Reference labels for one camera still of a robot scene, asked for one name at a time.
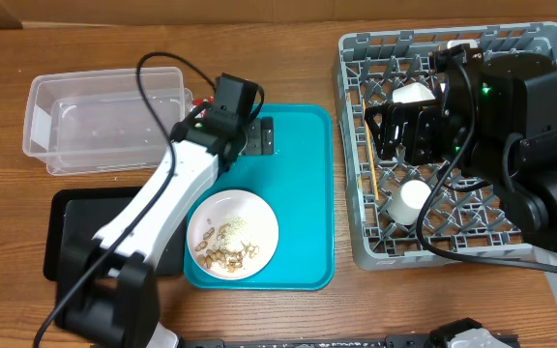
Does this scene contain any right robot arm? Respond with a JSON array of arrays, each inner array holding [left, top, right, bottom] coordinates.
[[365, 43, 557, 304]]

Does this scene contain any wooden chopstick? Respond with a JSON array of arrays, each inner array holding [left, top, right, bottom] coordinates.
[[361, 99, 380, 203]]

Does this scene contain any white plate with scraps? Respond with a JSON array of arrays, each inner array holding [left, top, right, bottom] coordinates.
[[187, 189, 279, 281]]

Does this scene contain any teal serving tray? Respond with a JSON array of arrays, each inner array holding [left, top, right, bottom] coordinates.
[[184, 103, 335, 291]]

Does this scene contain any grey dish rack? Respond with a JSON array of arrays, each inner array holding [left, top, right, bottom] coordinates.
[[334, 21, 557, 271]]

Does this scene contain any white paper cup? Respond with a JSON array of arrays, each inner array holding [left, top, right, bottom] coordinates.
[[387, 180, 431, 225]]

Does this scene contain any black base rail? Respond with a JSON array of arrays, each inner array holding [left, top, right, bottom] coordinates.
[[176, 316, 521, 348]]

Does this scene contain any pale green bowl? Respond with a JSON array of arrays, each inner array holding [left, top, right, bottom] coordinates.
[[392, 82, 435, 103]]

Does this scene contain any black tray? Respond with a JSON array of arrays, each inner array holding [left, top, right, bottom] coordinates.
[[43, 187, 187, 281]]

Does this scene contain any clear plastic bin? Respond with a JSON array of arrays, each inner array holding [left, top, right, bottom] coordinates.
[[21, 66, 196, 176]]

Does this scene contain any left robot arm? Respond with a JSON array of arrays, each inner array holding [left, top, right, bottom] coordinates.
[[48, 73, 265, 347]]

